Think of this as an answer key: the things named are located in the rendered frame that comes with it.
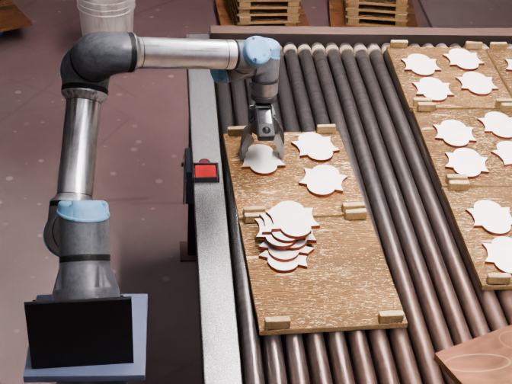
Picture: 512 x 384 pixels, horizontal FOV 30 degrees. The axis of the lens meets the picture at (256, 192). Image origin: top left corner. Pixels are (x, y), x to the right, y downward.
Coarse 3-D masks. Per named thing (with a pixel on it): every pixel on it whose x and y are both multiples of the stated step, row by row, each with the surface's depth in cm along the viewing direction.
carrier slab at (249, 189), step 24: (264, 144) 280; (288, 144) 281; (336, 144) 283; (240, 168) 270; (288, 168) 271; (312, 168) 272; (240, 192) 261; (264, 192) 261; (288, 192) 262; (240, 216) 252; (312, 216) 254; (336, 216) 255
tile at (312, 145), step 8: (304, 136) 283; (312, 136) 283; (320, 136) 283; (328, 136) 284; (296, 144) 279; (304, 144) 280; (312, 144) 280; (320, 144) 280; (328, 144) 280; (304, 152) 276; (312, 152) 276; (320, 152) 276; (328, 152) 277; (336, 152) 279; (312, 160) 275; (320, 160) 274; (328, 160) 275
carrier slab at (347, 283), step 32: (256, 224) 250; (320, 224) 251; (352, 224) 252; (256, 256) 239; (320, 256) 241; (352, 256) 241; (256, 288) 230; (288, 288) 230; (320, 288) 231; (352, 288) 232; (384, 288) 232; (320, 320) 222; (352, 320) 223
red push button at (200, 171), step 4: (196, 168) 270; (200, 168) 270; (204, 168) 270; (208, 168) 270; (212, 168) 270; (196, 172) 268; (200, 172) 268; (204, 172) 269; (208, 172) 269; (212, 172) 269; (196, 176) 267; (200, 176) 267; (204, 176) 267; (208, 176) 267; (212, 176) 267
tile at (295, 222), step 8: (280, 208) 245; (288, 208) 245; (296, 208) 245; (304, 208) 245; (312, 208) 245; (272, 216) 242; (280, 216) 242; (288, 216) 242; (296, 216) 242; (304, 216) 242; (280, 224) 239; (288, 224) 239; (296, 224) 240; (304, 224) 240; (312, 224) 240; (288, 232) 237; (296, 232) 237; (304, 232) 237
